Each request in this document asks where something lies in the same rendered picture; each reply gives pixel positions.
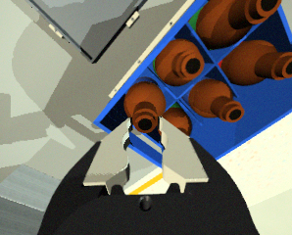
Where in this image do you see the cream flat bar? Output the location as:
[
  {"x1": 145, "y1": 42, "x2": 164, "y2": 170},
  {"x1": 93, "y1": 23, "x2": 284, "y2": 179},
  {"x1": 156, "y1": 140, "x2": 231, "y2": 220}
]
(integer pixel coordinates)
[{"x1": 49, "y1": 0, "x2": 195, "y2": 98}]

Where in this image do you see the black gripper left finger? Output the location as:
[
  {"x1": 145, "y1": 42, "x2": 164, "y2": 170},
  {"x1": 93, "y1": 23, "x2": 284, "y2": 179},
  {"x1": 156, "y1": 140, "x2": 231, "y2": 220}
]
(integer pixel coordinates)
[{"x1": 37, "y1": 117, "x2": 133, "y2": 235}]

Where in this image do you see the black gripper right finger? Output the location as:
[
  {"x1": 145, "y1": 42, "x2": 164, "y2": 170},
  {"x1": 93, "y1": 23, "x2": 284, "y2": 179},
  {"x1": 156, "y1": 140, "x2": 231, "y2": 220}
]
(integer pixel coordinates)
[{"x1": 158, "y1": 116, "x2": 260, "y2": 235}]

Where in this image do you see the dark blue crate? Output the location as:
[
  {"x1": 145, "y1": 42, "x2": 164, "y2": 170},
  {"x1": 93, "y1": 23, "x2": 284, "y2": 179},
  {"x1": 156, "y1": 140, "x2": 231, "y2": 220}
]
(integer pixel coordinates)
[{"x1": 94, "y1": 0, "x2": 292, "y2": 166}]

